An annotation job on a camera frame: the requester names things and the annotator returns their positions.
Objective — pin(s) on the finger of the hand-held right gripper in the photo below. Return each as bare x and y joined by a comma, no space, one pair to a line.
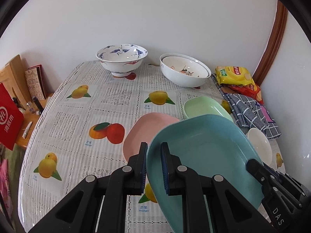
289,182
257,172

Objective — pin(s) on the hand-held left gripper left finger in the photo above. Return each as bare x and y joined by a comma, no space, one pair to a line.
143,170

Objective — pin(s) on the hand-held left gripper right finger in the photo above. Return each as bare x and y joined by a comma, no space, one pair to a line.
165,170

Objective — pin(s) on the small white bowl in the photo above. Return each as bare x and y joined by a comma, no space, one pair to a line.
258,143

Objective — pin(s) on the blue plate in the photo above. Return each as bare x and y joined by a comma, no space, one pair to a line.
206,150

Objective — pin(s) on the green plate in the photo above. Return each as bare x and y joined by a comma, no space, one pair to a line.
204,106

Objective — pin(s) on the pink plate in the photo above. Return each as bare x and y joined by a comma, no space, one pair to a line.
143,131

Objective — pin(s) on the grey checked cloth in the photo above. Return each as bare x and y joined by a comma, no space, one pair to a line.
245,111

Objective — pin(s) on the fruit print tablecloth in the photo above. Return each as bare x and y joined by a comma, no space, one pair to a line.
73,131

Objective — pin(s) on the red snack bag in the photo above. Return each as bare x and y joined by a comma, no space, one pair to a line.
250,91

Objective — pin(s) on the large white bowl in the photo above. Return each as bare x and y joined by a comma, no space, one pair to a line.
179,80

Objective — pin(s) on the yellow snack bag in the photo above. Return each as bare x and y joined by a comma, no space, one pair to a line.
233,76

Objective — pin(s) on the white bowl with fruit print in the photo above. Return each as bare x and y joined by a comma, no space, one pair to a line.
184,68

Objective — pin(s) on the blue crane patterned bowl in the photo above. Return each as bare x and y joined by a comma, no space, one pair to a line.
121,63

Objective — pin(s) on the wooden side table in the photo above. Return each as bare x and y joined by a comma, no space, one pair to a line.
36,119

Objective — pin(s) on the dark bottle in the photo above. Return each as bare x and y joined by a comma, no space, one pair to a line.
37,103

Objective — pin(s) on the small glass bottle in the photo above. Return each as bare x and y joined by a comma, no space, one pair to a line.
29,107

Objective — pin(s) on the patterned book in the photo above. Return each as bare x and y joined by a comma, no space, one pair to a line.
35,82

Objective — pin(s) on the pink patterned bag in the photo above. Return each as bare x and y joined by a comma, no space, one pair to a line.
5,189

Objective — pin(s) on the red paper bag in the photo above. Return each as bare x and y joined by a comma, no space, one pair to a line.
9,121

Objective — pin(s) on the wooden cutting board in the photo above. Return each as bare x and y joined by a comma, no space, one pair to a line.
14,75

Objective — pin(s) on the brown wooden door frame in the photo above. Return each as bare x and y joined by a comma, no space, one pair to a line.
274,41

